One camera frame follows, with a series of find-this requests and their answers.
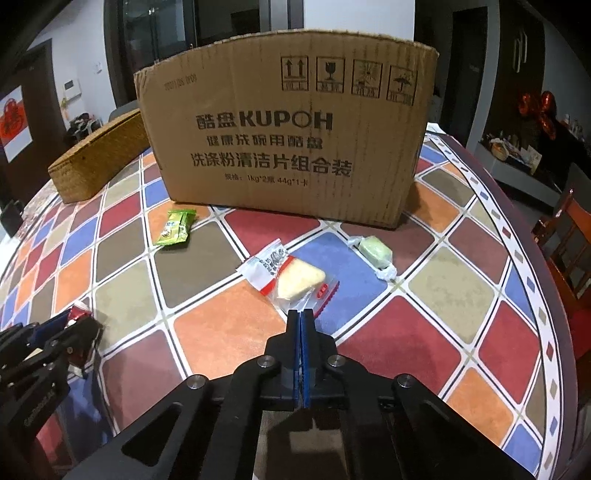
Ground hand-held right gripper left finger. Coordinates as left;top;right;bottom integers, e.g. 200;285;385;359
62;310;303;480

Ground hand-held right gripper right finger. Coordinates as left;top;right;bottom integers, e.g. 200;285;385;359
301;310;532;480

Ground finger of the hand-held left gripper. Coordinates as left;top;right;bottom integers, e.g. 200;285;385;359
39;318;105;370
0;316;70;352

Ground red snack packet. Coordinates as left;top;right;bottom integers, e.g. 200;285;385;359
67;302;95;376

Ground clear packet yellow pastry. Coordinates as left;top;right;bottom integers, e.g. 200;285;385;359
236;239;340;319

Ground large printed cardboard box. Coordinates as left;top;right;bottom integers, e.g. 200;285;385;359
134;30;439;229

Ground green pastry in clear wrapper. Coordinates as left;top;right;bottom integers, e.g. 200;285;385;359
347;235;398;281

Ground green snack packet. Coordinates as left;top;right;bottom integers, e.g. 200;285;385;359
154;209;197;247

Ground woven straw basket box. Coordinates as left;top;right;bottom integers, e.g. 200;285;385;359
48;108;151;204

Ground brown wooden door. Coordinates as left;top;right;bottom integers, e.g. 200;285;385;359
0;46;63;204

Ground shoe rack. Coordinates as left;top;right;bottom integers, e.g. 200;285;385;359
67;113;102;141

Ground red paper door decoration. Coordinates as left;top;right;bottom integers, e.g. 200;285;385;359
0;88;33;162

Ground red cloth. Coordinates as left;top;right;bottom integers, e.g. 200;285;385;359
570;295;591;334

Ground orange wooden chair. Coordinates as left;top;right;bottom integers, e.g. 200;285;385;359
531;189;591;333

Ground white low table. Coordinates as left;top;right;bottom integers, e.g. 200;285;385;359
478;136;564;195

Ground sliding glass door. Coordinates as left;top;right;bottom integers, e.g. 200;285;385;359
104;0;195;109

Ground dark interior door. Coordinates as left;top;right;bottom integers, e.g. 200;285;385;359
450;7;490;144

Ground red bow foil balloon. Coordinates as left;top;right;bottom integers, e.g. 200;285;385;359
517;91;559;139

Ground dark sideboard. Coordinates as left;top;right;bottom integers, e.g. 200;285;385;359
554;117;591;185

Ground dark cabinet with long handles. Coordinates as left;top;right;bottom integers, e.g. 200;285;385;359
501;0;546;121

